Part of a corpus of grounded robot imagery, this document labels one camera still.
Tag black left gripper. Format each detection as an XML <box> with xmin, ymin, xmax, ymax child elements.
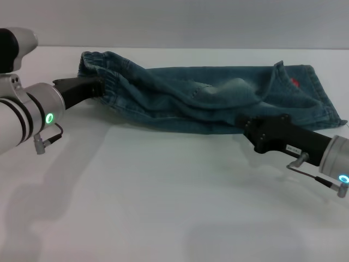
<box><xmin>52</xmin><ymin>77</ymin><xmax>106</xmax><ymax>111</ymax></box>

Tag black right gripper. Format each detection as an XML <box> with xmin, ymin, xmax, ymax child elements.
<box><xmin>236</xmin><ymin>113</ymin><xmax>335</xmax><ymax>168</ymax></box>

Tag blue denim shorts with embroidery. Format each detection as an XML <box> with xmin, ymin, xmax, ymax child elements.
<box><xmin>77</xmin><ymin>51</ymin><xmax>349</xmax><ymax>136</ymax></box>

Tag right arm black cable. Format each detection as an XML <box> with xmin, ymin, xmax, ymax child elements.
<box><xmin>286</xmin><ymin>152</ymin><xmax>349</xmax><ymax>198</ymax></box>

